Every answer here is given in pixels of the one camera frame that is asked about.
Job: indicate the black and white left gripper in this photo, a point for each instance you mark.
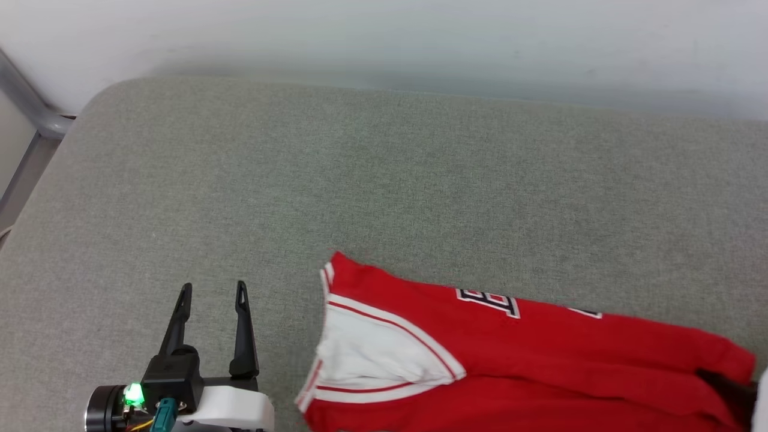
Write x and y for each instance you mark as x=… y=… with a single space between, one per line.
x=180 y=378

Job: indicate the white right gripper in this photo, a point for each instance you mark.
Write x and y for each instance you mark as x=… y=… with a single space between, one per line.
x=762 y=402

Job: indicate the red and white jersey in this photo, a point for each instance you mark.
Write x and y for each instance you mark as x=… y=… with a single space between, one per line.
x=540 y=366

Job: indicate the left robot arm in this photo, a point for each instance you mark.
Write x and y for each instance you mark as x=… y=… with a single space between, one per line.
x=105 y=411

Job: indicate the grey fabric sofa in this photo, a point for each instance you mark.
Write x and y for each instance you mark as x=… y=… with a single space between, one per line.
x=384 y=192

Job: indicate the grey metal frame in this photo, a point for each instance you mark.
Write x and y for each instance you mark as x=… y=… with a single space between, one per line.
x=30 y=114

